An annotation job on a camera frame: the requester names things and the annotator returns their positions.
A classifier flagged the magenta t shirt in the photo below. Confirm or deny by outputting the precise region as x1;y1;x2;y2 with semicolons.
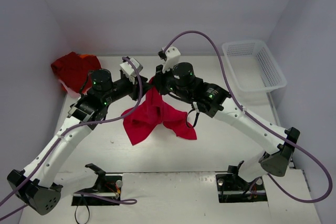
123;87;197;146

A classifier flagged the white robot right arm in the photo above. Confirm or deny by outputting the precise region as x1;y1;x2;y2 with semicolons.
153;62;300;188

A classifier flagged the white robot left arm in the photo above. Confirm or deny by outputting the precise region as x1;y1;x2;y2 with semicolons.
1;69;149;215

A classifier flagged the pink folded t shirt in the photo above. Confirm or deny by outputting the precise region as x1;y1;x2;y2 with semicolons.
58;79;80;99

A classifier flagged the dark red folded t shirt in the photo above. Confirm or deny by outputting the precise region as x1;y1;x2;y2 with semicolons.
51;52;101;94

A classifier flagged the white plastic basket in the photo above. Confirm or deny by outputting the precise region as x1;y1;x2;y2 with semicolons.
222;39;287;104

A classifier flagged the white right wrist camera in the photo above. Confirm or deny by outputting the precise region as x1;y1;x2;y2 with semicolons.
158;46;181;73

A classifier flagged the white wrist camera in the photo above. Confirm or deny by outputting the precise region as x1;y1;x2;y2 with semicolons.
120;57;143;84
158;46;181;73

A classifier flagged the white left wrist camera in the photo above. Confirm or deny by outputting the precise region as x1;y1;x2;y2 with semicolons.
120;57;143;84

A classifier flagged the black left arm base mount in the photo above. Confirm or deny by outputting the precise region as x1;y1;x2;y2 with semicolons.
71;163;122;206

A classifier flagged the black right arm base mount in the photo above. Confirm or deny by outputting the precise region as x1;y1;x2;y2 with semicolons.
215;166;268;204

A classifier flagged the black loop cable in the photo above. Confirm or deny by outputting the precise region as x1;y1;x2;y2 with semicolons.
75;202;91;223

